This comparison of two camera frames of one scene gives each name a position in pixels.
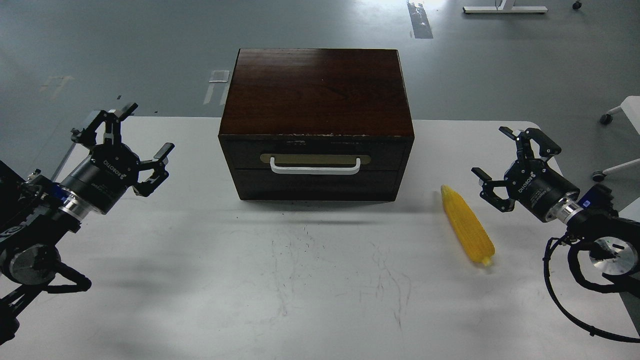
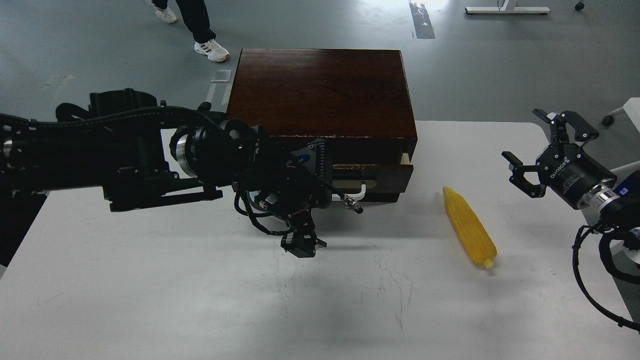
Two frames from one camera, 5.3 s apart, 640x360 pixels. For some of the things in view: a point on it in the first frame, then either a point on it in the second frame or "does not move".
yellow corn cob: (474, 239) does not move
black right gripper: (534, 185) → (566, 168)
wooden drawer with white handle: (319, 152) → (370, 183)
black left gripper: (103, 177) → (300, 180)
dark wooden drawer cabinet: (312, 124) does not move
